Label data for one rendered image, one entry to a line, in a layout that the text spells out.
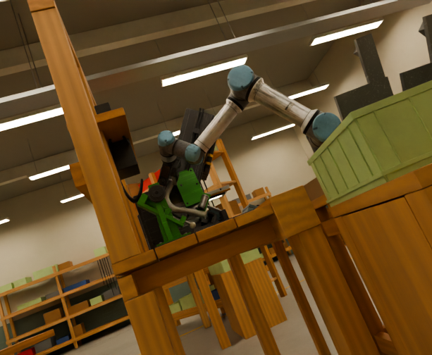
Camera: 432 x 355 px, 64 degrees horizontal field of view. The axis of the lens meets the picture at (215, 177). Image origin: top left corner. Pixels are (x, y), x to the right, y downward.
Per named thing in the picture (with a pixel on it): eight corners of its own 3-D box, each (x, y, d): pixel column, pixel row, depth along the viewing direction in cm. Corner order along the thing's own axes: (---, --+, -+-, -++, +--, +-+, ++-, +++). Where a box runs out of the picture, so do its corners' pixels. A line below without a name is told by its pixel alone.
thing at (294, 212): (237, 253, 262) (230, 234, 266) (322, 223, 120) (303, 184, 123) (220, 260, 259) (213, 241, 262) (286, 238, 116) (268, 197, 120)
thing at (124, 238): (155, 267, 251) (113, 148, 271) (139, 253, 109) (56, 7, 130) (143, 272, 249) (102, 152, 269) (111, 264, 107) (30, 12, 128)
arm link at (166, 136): (170, 144, 149) (153, 138, 151) (172, 160, 158) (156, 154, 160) (178, 132, 154) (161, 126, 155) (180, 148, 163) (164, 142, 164)
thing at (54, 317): (134, 324, 914) (108, 244, 961) (4, 380, 840) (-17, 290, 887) (135, 321, 966) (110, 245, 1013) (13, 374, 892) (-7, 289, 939)
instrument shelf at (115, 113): (140, 172, 239) (138, 167, 240) (125, 114, 153) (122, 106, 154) (104, 184, 233) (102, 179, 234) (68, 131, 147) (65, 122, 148)
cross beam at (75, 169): (128, 230, 246) (124, 218, 248) (89, 182, 123) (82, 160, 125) (121, 233, 245) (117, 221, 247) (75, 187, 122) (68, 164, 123)
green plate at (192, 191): (206, 206, 187) (192, 174, 196) (206, 199, 179) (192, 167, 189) (186, 213, 184) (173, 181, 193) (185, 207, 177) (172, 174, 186)
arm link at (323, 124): (342, 130, 151) (239, 72, 163) (349, 120, 137) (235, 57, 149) (328, 153, 151) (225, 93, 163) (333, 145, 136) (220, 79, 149)
